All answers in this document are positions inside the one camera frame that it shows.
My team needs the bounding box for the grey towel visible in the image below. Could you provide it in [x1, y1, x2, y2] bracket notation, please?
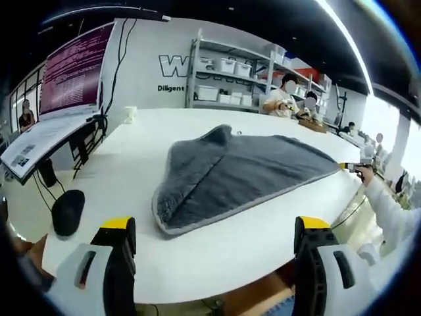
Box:
[151, 124, 345, 235]

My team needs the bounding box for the person's right hand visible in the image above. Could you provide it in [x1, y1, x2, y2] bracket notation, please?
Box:
[359, 165, 376, 184]

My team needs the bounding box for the person in white, left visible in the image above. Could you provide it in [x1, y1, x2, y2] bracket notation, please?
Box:
[332, 194, 392, 267]

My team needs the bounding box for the wooden tray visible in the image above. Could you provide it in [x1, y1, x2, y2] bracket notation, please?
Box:
[297, 118, 330, 134]

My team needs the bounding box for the black computer mouse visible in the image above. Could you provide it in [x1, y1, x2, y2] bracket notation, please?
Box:
[51, 190, 86, 237]

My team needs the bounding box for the black monitor stand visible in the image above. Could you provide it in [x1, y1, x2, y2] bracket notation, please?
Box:
[67, 115, 109, 180]

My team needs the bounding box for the ceiling light strip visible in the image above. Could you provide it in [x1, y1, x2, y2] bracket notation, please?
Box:
[315, 0, 376, 97]

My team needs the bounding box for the white tilted screen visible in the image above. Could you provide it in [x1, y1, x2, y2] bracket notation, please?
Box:
[0, 111, 101, 186]

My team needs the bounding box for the grey metal shelf rack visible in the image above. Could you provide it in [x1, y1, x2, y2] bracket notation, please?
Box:
[184, 28, 333, 115]

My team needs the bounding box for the group of white storage boxes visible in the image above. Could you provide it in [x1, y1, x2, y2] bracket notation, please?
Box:
[197, 45, 330, 106]

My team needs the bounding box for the large purple-screen monitor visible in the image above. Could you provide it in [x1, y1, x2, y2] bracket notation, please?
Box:
[38, 23, 116, 120]

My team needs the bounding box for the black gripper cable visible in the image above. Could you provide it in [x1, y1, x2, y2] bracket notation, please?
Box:
[330, 192, 368, 231]

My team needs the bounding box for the black hanging cable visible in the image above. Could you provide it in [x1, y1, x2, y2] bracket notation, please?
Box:
[104, 18, 137, 119]

